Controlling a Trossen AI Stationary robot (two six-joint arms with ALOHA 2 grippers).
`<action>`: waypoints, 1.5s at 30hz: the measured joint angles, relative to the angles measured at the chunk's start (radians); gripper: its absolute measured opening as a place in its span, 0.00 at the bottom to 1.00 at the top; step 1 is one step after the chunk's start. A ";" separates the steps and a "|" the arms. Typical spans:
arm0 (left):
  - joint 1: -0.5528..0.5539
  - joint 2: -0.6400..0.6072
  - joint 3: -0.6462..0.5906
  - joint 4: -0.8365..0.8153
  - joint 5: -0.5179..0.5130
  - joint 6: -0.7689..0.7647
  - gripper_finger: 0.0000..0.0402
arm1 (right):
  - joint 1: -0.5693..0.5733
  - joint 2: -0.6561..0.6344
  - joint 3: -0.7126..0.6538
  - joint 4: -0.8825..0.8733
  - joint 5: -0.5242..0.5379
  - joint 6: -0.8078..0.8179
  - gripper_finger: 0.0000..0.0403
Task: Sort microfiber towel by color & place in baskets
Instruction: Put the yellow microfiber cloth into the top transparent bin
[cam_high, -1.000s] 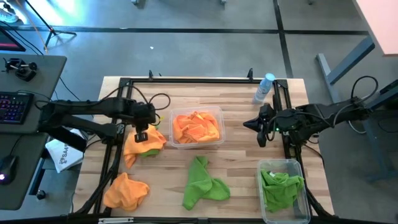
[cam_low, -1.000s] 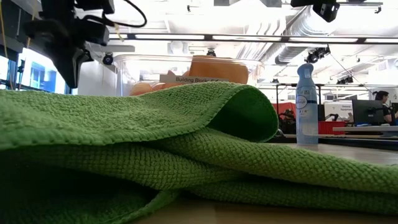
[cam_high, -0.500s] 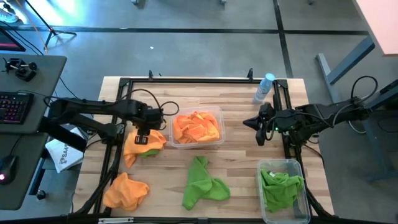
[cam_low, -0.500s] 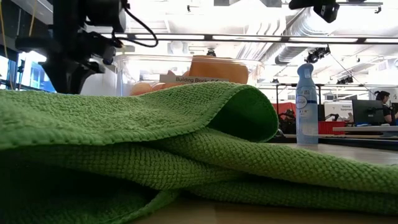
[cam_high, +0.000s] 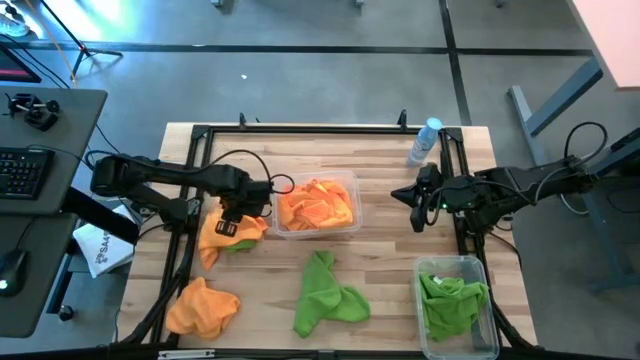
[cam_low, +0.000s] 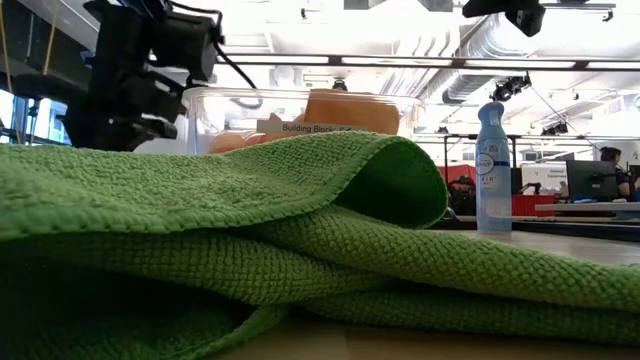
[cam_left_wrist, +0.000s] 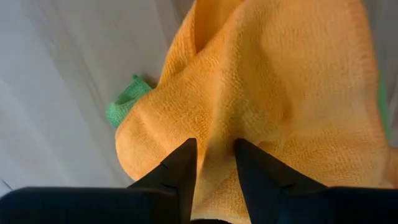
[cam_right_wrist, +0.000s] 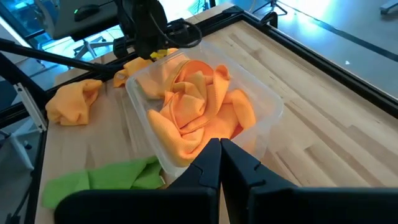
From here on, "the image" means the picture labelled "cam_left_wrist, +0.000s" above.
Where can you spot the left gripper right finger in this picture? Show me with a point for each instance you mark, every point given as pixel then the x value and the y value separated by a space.
pixel 261 180

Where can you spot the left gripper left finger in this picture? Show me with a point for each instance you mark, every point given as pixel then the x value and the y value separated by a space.
pixel 182 174

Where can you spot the orange microfiber towel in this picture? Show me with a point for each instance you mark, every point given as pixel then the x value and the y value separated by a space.
pixel 264 77

